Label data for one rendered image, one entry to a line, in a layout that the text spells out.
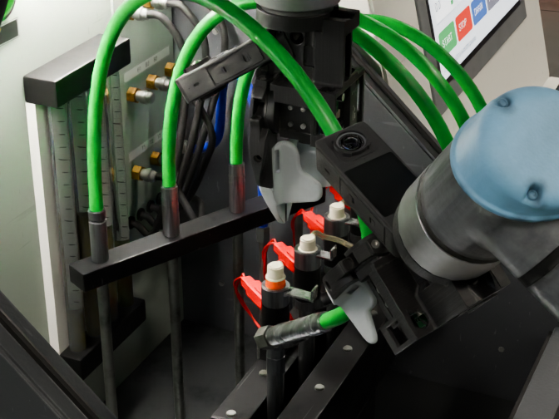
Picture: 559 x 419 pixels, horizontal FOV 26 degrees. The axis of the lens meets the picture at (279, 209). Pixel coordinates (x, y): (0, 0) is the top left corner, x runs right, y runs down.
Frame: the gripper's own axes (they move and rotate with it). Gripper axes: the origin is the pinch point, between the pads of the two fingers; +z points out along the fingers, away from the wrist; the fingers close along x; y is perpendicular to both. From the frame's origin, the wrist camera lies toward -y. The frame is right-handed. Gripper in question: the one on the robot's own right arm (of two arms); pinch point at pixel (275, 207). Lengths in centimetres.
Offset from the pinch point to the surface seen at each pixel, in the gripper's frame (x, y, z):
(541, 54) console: 102, 3, 18
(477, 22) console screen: 70, 0, 3
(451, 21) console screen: 59, -1, 0
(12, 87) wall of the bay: -1.0, -28.1, -8.0
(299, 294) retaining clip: -0.2, 2.6, 8.7
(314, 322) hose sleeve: -12.9, 9.4, 2.8
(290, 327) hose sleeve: -11.8, 6.8, 4.7
